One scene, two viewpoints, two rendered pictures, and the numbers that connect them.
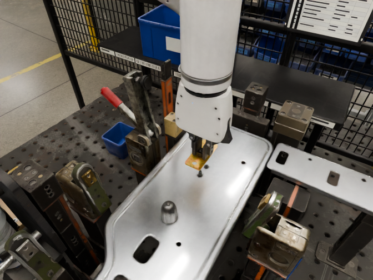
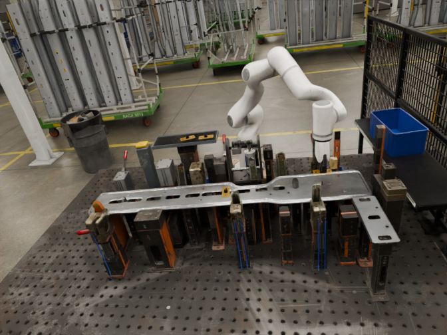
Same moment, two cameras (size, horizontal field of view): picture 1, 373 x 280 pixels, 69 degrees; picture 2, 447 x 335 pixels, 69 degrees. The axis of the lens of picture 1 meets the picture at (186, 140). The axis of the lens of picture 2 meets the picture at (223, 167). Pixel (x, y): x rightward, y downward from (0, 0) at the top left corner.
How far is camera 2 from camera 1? 1.23 m
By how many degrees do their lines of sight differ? 54
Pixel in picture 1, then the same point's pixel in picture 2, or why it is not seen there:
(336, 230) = (398, 286)
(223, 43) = (318, 123)
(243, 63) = (421, 158)
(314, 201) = (408, 270)
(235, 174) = (334, 191)
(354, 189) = (375, 224)
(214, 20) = (315, 115)
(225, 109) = (320, 148)
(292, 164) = (364, 203)
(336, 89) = not seen: outside the picture
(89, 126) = not seen: hidden behind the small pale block
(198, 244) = (293, 196)
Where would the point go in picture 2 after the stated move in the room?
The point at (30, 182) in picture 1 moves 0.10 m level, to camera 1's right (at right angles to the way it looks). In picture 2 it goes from (265, 149) to (277, 155)
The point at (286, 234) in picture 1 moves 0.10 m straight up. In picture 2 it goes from (315, 205) to (315, 185)
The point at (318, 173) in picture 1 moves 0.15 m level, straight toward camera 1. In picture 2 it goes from (370, 212) to (332, 212)
